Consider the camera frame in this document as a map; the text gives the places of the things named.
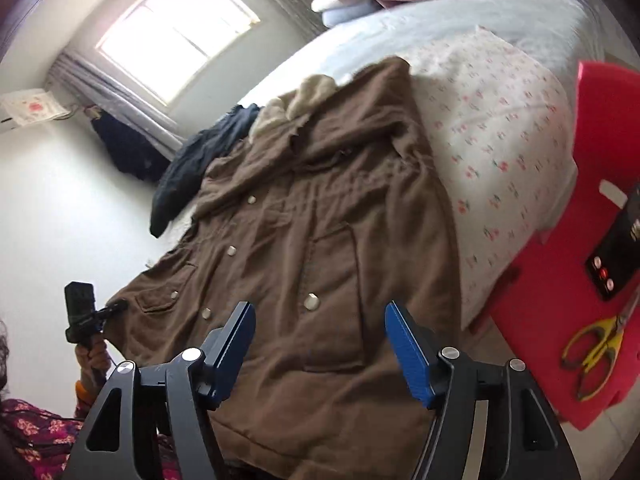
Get covered air conditioner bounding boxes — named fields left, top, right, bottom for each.
left=0, top=87, right=68, bottom=128

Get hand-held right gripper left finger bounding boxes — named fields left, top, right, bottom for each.
left=64, top=301, right=257, bottom=480

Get window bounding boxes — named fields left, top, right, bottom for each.
left=96, top=0, right=261, bottom=108

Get brown coat with fleece collar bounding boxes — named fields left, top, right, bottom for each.
left=102, top=56, right=463, bottom=466

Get red plastic stool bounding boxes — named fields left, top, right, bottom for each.
left=489, top=60, right=640, bottom=432

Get yellow handled scissors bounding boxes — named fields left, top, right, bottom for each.
left=561, top=292, right=640, bottom=402

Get black remote device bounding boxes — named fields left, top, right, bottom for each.
left=585, top=200, right=640, bottom=302

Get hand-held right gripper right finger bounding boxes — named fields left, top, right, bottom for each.
left=384, top=301, right=582, bottom=480

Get light blue pillow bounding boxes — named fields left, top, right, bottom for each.
left=322, top=0, right=386, bottom=28

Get hanging dark clothes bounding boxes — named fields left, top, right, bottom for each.
left=90, top=107, right=171, bottom=183

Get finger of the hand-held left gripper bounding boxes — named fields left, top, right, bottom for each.
left=94, top=299, right=129, bottom=320

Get bed with light blue sheet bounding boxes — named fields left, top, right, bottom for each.
left=145, top=0, right=608, bottom=331

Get person's left hand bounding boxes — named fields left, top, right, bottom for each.
left=75, top=341, right=112, bottom=396

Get black garment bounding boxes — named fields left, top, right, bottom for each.
left=149, top=103, right=261, bottom=239

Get person's floral clothing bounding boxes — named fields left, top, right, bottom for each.
left=0, top=397, right=181, bottom=480

